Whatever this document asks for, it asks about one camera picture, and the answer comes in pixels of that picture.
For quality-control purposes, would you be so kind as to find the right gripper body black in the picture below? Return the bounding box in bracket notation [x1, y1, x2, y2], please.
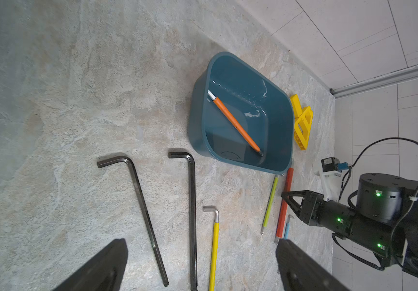
[308, 192, 357, 238]

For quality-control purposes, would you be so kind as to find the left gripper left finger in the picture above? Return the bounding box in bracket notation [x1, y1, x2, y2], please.
[55, 238, 129, 291]

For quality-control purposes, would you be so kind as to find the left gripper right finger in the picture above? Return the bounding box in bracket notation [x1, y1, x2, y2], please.
[276, 240, 347, 291]

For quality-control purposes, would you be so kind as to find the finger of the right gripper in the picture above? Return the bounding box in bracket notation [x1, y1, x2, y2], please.
[281, 190, 314, 223]

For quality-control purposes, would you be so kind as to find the red handled hex key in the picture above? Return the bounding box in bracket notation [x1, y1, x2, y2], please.
[274, 167, 294, 244]

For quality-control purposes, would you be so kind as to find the blue handled hex key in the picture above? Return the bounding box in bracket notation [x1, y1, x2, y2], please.
[283, 215, 294, 240]

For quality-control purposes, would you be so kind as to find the green handled hex key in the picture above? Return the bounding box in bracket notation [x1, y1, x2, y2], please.
[261, 175, 279, 235]

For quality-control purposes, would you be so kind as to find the yellow handled hex key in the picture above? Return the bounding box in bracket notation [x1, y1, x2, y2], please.
[202, 206, 219, 291]

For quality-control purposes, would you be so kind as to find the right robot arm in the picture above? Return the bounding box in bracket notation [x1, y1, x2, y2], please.
[282, 173, 418, 278]

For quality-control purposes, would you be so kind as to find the teal plastic storage box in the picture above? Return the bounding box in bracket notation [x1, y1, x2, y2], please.
[188, 52, 295, 175]

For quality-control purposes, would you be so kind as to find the long black hex key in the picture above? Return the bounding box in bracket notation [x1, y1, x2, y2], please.
[97, 155, 170, 287]

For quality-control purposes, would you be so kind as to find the yellow plastic triangle holder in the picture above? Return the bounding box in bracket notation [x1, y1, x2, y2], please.
[290, 95, 313, 150]

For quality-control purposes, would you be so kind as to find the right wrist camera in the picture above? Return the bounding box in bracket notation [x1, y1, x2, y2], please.
[313, 156, 352, 202]

